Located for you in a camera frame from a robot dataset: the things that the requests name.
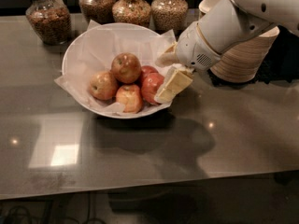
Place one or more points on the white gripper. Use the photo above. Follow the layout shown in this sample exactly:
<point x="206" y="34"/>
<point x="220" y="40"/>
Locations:
<point x="193" y="48"/>

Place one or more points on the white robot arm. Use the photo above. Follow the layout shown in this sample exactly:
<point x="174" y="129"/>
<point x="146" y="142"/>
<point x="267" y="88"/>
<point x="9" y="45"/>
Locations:
<point x="227" y="24"/>

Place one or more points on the red right apple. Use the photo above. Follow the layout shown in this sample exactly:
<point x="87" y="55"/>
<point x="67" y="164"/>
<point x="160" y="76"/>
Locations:
<point x="150" y="85"/>

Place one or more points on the red back apple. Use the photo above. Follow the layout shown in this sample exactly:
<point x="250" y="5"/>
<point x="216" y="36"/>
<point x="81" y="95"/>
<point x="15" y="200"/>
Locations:
<point x="145" y="71"/>

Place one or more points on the dark red top apple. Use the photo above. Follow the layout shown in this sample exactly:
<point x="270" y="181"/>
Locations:
<point x="126" y="68"/>

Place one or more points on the yellow-red front apple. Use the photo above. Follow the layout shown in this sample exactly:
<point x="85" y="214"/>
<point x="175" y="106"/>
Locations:
<point x="130" y="97"/>

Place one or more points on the yellow-red apple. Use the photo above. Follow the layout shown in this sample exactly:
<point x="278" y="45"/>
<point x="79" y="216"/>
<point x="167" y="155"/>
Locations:
<point x="103" y="86"/>
<point x="130" y="97"/>

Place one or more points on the white bowl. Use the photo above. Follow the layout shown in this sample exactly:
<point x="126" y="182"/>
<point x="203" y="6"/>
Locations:
<point x="81" y="54"/>

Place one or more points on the yellow-red left apple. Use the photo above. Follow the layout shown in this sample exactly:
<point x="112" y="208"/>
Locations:
<point x="103" y="86"/>

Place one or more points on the glass cereal jar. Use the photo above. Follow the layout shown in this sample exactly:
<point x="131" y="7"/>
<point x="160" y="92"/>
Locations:
<point x="169" y="14"/>
<point x="132" y="11"/>
<point x="50" y="19"/>
<point x="97" y="10"/>

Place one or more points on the front stack of paper bowls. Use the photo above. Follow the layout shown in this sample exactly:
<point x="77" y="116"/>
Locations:
<point x="241" y="63"/>

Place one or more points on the white paper liner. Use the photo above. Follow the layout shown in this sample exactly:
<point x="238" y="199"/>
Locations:
<point x="102" y="44"/>

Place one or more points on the left glass cereal jar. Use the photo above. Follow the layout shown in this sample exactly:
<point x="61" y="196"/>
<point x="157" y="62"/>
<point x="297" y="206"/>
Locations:
<point x="50" y="19"/>

